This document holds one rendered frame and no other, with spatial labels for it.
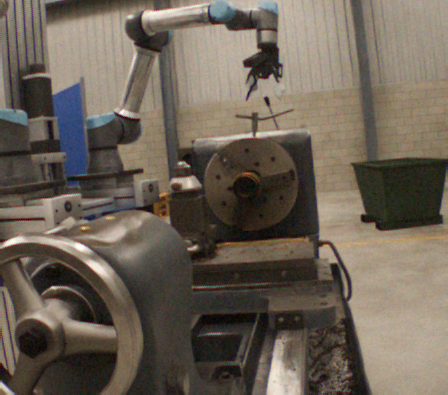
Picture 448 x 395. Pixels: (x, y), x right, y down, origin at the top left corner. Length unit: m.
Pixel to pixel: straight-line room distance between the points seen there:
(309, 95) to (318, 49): 1.15
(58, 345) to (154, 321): 0.09
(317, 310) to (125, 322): 0.59
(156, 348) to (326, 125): 11.17
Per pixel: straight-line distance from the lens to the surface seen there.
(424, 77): 11.90
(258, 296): 0.98
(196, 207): 1.03
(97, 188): 1.86
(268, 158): 1.58
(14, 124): 1.46
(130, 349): 0.34
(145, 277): 0.39
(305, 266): 0.98
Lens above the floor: 1.20
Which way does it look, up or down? 3 degrees down
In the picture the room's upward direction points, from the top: 6 degrees counter-clockwise
